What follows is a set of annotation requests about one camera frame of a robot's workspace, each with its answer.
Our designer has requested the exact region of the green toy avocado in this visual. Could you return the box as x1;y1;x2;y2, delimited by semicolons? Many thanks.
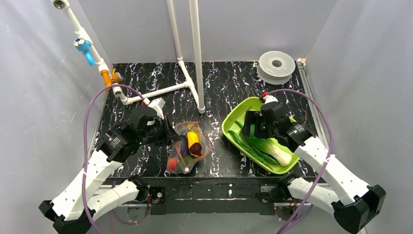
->
183;155;195;165

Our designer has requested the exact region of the toy bok choy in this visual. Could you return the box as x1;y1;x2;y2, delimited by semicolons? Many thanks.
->
244;137;292;166

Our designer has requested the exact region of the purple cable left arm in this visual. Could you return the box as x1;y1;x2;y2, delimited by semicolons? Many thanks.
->
81;84;152;234

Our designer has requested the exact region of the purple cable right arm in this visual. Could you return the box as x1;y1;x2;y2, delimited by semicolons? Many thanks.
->
262;89;334;234

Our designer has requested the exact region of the purple toy eggplant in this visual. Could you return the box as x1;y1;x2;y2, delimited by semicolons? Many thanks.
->
180;135;190;157

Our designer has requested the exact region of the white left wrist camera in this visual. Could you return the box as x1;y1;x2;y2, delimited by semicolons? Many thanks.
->
148;97;166;119

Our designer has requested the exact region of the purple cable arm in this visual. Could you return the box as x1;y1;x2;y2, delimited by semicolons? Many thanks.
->
262;89;334;234
81;84;152;234

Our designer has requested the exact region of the blue valve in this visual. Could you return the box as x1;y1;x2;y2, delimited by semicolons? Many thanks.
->
74;38;95;66

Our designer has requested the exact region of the lime green tray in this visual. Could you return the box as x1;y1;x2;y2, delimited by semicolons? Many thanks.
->
221;97;300;175

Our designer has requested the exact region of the orange valve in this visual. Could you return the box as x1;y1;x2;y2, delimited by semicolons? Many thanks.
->
100;68;123;86

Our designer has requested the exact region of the white filament spool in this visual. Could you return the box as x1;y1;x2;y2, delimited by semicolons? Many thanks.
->
257;51;296;85

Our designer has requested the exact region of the clear zip bag orange zipper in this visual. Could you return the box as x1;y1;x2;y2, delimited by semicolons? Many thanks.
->
166;121;212;175

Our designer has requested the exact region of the yellow toy corn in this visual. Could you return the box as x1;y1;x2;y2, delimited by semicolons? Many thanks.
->
187;131;200;148

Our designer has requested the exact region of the green toy pepper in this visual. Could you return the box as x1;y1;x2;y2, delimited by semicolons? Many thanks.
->
228;130;267;164

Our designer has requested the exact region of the aluminium rail frame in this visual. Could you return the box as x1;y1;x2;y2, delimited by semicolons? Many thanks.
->
80;61;369;234

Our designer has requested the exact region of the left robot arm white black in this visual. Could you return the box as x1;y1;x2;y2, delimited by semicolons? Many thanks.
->
39;104;180;234

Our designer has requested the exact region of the white PVC pipe frame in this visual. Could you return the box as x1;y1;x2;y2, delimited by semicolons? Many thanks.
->
51;0;207;114

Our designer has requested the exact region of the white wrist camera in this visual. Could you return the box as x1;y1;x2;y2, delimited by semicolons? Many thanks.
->
260;93;279;104
148;97;166;119

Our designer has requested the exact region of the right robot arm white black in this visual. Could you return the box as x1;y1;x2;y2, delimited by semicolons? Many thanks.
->
241;102;386;234

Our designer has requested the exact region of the red toy strawberry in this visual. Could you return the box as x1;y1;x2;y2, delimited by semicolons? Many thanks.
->
167;157;179;173

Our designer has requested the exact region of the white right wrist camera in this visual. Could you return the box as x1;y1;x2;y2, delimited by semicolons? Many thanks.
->
260;93;279;104

